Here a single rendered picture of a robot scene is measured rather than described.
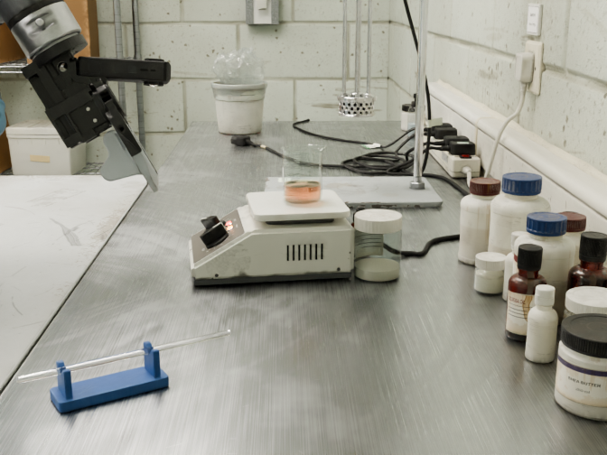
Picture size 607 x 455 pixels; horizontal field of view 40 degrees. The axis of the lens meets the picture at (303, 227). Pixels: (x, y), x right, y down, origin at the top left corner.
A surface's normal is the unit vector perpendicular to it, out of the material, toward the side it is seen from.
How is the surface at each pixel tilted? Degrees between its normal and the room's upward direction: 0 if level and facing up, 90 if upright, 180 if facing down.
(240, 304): 0
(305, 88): 90
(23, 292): 0
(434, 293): 0
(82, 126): 80
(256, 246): 90
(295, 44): 90
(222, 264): 90
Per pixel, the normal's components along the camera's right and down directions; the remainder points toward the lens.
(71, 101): 0.16, 0.10
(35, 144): -0.07, 0.31
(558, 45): -1.00, 0.01
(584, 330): 0.00, -0.96
